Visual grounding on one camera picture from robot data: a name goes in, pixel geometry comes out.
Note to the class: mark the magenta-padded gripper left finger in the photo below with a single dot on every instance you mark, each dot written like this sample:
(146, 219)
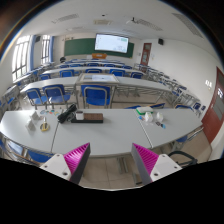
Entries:
(56, 165)

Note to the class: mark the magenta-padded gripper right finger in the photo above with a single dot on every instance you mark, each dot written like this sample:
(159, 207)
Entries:
(163, 166)

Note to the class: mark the small dark item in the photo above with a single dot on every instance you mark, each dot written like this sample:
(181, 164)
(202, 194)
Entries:
(160, 125)

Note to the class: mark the blue card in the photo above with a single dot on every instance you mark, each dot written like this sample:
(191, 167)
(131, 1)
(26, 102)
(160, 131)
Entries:
(141, 117)

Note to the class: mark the green and white box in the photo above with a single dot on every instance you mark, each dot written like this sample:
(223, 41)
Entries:
(144, 110)

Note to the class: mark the brown power strip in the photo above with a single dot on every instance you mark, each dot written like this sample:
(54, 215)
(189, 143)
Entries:
(93, 117)

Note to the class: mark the large red-brown door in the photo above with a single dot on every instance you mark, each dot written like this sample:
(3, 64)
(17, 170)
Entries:
(215, 110)

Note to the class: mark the rows of grey desks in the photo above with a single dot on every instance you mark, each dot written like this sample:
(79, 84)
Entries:
(56, 82)

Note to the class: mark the group of blue chairs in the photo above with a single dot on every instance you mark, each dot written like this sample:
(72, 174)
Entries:
(68, 73)

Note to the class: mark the grey desk with screen top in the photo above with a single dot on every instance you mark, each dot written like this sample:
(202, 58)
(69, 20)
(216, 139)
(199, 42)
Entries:
(97, 78)

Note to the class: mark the large bright window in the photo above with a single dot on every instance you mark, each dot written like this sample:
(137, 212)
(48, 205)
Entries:
(20, 56)

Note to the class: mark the small red-brown door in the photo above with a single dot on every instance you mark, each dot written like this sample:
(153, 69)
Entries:
(146, 53)

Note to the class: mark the narrow bright window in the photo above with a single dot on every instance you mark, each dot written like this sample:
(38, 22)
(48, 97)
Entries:
(45, 49)

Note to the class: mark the orange podium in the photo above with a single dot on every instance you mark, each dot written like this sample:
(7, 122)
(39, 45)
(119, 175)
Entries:
(99, 56)

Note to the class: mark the green blackboard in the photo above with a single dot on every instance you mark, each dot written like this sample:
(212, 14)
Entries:
(78, 46)

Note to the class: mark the projector screen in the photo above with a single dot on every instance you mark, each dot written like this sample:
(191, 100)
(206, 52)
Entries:
(111, 43)

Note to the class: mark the group of ceiling lights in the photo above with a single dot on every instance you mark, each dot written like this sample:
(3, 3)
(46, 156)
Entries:
(66, 17)

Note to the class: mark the ceiling projector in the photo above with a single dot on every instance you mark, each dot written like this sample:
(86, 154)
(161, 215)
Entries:
(132, 20)

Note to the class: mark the black wall speaker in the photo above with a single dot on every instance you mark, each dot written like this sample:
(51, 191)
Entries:
(160, 41)

